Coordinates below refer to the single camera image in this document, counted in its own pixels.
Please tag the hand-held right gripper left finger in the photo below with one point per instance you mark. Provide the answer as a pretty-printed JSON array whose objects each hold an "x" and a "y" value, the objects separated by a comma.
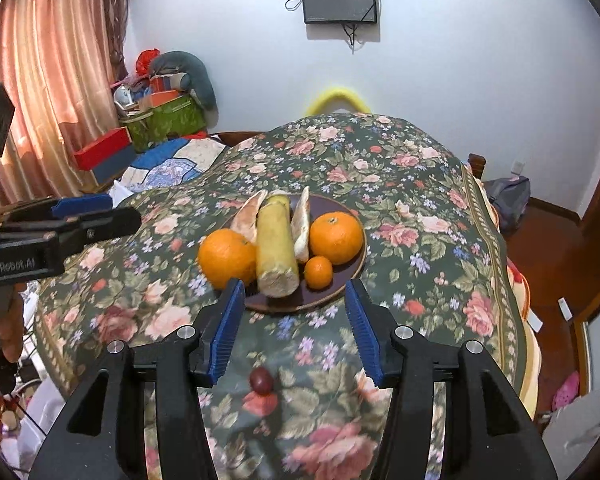
[{"x": 227, "y": 330}]

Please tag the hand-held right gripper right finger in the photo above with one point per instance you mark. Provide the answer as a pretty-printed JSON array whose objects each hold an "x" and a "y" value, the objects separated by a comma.
[{"x": 362, "y": 330}]

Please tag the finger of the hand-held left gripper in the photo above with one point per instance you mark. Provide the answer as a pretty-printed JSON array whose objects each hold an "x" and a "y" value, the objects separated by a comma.
[
  {"x": 82, "y": 204},
  {"x": 105, "y": 225}
]

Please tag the purple plate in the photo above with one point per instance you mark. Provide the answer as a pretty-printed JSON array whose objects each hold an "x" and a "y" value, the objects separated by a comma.
[{"x": 330, "y": 296}]

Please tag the dark red jujube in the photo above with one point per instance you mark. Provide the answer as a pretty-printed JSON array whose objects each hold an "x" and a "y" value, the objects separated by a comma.
[{"x": 261, "y": 380}]

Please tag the small tangerine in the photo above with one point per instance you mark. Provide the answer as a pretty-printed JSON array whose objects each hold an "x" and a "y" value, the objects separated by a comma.
[{"x": 318, "y": 272}]

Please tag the large orange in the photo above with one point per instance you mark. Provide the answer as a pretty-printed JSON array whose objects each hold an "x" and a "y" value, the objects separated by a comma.
[
  {"x": 336, "y": 237},
  {"x": 227, "y": 257}
]

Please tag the long sugarcane piece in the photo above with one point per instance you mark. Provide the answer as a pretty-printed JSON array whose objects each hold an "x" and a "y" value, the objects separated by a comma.
[{"x": 276, "y": 250}]

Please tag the peeled pomelo segment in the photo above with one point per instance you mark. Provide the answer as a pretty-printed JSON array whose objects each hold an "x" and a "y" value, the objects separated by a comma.
[
  {"x": 247, "y": 217},
  {"x": 301, "y": 230}
]

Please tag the person's left hand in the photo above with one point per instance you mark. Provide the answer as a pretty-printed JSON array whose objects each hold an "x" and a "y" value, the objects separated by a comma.
[{"x": 11, "y": 325}]

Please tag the dark grey box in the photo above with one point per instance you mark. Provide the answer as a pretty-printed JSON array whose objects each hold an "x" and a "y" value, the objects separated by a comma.
[{"x": 117, "y": 167}]

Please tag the red box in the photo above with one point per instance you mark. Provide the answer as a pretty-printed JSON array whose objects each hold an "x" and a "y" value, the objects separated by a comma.
[{"x": 100, "y": 150}]

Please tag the blue patchwork quilt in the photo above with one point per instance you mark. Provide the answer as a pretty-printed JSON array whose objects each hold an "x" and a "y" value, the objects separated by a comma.
[{"x": 175, "y": 165}]

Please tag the green bag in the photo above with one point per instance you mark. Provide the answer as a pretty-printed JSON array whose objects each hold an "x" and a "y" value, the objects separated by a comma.
[{"x": 172, "y": 122}]

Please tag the floral tablecloth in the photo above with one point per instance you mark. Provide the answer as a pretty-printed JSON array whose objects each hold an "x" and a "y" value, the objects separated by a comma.
[{"x": 405, "y": 210}]

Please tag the orange box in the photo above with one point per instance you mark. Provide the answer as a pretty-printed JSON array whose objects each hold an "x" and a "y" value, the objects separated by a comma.
[{"x": 161, "y": 97}]

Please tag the pink curtain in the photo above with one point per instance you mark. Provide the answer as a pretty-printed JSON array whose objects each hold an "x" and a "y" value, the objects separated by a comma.
[{"x": 45, "y": 70}]

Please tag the red plastic bag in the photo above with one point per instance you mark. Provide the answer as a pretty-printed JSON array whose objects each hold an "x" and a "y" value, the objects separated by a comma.
[{"x": 146, "y": 61}]

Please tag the orange blanket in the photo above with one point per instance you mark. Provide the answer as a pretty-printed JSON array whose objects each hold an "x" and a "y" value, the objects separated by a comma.
[{"x": 524, "y": 305}]

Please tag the grey plush toy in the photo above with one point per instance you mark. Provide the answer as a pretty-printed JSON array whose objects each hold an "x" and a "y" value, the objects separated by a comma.
[{"x": 200, "y": 77}]

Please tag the brown curtain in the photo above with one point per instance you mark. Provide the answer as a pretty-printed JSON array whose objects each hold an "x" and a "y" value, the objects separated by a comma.
[{"x": 116, "y": 25}]

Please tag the grey backpack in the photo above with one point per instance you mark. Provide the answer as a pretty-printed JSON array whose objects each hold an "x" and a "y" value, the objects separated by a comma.
[{"x": 510, "y": 205}]

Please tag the pink slipper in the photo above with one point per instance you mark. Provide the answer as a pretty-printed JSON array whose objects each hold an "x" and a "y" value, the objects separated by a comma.
[{"x": 566, "y": 391}]

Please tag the yellow hoop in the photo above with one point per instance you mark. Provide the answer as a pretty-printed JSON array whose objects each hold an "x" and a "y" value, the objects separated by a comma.
[{"x": 336, "y": 94}]

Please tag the small black monitor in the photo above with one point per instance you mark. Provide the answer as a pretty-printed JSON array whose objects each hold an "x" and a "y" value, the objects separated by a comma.
[{"x": 339, "y": 1}]

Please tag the wooden post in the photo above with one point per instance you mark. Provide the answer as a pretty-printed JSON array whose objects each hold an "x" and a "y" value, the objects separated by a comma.
[{"x": 476, "y": 166}]

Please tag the wall socket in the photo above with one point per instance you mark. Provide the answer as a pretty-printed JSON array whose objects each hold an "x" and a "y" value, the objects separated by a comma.
[{"x": 517, "y": 166}]

